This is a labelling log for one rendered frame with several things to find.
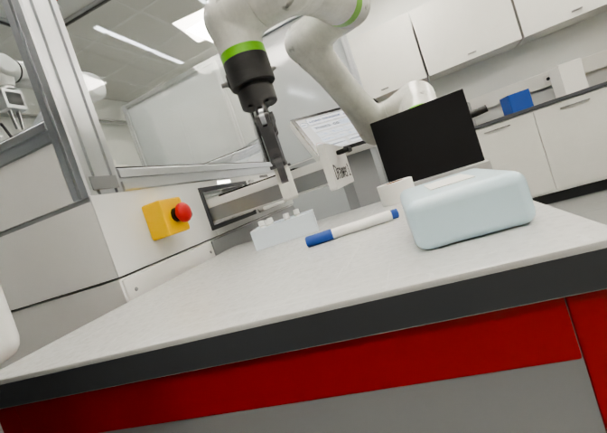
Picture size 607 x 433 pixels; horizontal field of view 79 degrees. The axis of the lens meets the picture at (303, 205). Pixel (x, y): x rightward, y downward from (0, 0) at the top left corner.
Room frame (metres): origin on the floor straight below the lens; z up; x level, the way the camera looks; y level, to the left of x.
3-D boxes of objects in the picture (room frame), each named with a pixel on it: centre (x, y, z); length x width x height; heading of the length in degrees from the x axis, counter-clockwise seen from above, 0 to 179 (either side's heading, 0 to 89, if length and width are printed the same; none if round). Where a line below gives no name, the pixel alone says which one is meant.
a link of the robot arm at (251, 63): (0.75, 0.02, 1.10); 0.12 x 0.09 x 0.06; 88
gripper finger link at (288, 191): (0.74, 0.02, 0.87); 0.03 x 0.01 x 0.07; 88
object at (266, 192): (1.03, 0.08, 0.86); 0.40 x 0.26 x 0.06; 73
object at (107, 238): (1.24, 0.64, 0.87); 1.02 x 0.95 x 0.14; 163
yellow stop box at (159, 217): (0.74, 0.27, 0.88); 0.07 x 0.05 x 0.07; 163
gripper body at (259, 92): (0.75, 0.02, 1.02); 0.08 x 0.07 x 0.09; 178
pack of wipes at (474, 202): (0.36, -0.14, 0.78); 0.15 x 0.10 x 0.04; 166
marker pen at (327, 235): (0.53, -0.06, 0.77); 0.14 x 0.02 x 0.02; 86
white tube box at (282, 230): (0.73, 0.05, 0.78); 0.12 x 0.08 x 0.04; 88
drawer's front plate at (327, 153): (0.97, -0.12, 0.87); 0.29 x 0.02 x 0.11; 163
